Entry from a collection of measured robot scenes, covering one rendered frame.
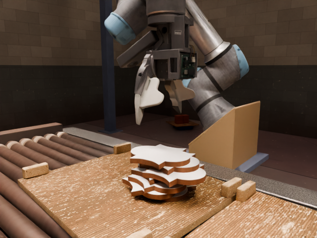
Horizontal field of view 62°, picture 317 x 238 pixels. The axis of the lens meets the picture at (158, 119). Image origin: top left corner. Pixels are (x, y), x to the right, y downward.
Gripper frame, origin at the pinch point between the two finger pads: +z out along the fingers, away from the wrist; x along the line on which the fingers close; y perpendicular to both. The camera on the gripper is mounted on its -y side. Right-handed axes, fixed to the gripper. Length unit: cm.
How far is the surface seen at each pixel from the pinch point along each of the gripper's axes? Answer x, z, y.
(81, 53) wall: 329, -46, -440
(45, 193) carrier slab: -16.0, 15.6, -18.6
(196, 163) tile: 2.2, 8.9, 7.9
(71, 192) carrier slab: -12.5, 15.7, -14.5
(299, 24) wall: 475, -82, -47
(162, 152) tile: 0.9, 7.6, 0.2
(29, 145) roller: 5, 18, -64
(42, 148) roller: 5, 17, -55
